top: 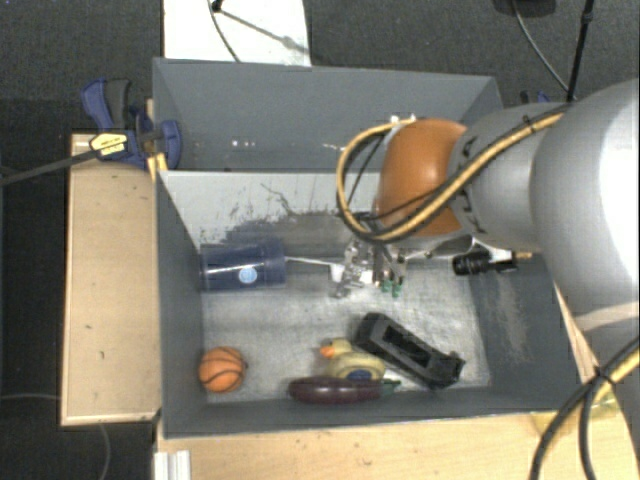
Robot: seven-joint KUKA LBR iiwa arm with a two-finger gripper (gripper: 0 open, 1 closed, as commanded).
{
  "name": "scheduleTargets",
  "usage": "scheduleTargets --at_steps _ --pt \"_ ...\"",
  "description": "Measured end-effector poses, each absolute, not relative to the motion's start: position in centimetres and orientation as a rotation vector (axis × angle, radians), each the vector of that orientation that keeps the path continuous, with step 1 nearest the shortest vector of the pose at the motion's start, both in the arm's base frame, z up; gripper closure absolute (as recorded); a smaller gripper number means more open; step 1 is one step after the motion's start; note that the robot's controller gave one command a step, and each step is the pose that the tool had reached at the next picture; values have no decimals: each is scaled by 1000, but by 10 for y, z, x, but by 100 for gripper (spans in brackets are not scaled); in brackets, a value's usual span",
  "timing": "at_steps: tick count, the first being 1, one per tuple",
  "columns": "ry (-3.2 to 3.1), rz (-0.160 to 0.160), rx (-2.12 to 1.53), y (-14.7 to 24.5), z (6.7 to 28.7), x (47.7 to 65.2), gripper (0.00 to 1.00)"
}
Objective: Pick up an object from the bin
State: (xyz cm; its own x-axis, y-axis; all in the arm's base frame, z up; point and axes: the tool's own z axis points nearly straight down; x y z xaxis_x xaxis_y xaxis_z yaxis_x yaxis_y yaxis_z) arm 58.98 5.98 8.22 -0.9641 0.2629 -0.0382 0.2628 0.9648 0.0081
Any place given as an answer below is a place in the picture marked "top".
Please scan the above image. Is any pale wood flat board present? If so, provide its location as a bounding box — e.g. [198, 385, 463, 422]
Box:
[60, 132, 164, 427]

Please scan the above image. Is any black cylinder on white bracket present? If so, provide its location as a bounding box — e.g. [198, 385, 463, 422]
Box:
[451, 240, 534, 277]

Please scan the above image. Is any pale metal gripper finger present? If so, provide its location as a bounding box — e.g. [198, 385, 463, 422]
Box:
[331, 273, 373, 299]
[328, 247, 370, 281]

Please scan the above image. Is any orange basketball toy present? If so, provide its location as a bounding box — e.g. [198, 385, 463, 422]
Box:
[197, 345, 248, 395]

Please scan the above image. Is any grey metal bin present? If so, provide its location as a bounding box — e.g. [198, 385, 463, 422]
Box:
[151, 57, 584, 439]

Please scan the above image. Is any purple toy eggplant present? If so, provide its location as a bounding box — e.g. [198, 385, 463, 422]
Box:
[287, 375, 402, 406]

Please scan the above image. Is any dark blue cup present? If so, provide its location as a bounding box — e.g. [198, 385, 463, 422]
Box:
[198, 239, 289, 294]

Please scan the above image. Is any black rectangular plastic holder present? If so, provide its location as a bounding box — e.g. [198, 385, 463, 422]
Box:
[353, 311, 467, 391]

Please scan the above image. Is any yellow rubber duck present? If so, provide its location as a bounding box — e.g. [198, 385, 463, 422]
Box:
[319, 337, 388, 382]

